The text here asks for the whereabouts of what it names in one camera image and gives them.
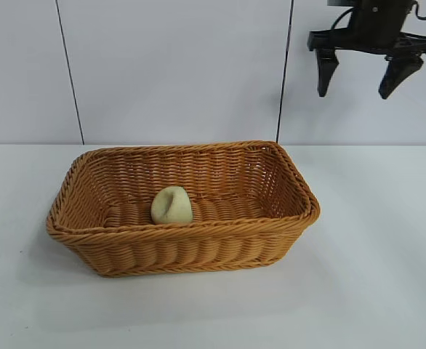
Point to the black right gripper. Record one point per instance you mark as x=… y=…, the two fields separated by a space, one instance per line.
x=376 y=25

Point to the pale yellow egg yolk pastry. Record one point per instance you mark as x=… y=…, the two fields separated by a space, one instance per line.
x=171 y=207

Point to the brown woven wicker basket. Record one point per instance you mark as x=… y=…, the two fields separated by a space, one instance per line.
x=184 y=251

